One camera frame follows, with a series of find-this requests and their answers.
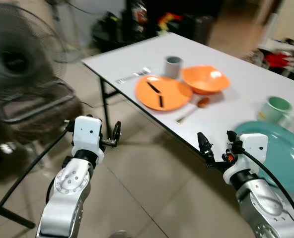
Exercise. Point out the short-seen black right gripper finger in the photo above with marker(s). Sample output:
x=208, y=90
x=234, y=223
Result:
x=232, y=137

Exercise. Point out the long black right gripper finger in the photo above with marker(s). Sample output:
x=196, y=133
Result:
x=206, y=149

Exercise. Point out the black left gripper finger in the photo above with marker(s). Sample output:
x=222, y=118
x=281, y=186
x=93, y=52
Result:
x=117, y=131

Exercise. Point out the black table leg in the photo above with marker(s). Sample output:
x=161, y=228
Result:
x=105, y=106

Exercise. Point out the spoon with brown bowl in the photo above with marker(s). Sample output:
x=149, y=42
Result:
x=202, y=103

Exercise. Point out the green mug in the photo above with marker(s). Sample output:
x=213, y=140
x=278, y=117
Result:
x=275, y=110

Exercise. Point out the upright black utensil piece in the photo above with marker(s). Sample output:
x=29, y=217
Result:
x=161, y=101

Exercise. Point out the teal plate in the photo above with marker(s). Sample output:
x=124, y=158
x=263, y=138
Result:
x=283, y=153

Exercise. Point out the slanted black utensil piece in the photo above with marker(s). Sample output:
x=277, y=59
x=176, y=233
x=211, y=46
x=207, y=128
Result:
x=153, y=87

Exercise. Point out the silver fork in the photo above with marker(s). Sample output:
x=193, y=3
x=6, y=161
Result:
x=134, y=76

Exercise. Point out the orange bowl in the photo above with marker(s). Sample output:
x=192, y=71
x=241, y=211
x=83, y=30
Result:
x=204, y=80

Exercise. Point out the orange plate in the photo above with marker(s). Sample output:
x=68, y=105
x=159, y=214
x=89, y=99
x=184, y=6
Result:
x=174, y=94

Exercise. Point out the dark chair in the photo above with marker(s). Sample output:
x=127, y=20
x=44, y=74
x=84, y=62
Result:
x=35, y=106

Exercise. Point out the grey cup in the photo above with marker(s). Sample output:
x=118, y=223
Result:
x=174, y=67

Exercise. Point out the red box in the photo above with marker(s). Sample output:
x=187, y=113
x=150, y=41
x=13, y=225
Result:
x=277, y=60

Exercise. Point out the dark clutter pile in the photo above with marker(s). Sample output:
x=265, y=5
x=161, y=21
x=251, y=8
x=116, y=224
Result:
x=117, y=29

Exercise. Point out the red yellow toy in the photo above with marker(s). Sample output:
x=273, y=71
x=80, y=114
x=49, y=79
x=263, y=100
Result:
x=168, y=21

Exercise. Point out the black standing fan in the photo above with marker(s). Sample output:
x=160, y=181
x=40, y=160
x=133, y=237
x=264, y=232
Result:
x=15, y=59

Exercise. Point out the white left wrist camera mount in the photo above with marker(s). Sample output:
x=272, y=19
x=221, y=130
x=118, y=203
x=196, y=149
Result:
x=86, y=131

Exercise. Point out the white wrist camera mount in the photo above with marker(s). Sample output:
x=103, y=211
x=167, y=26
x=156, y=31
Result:
x=254, y=148
x=86, y=131

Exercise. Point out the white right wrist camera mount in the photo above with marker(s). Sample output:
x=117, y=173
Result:
x=254, y=148

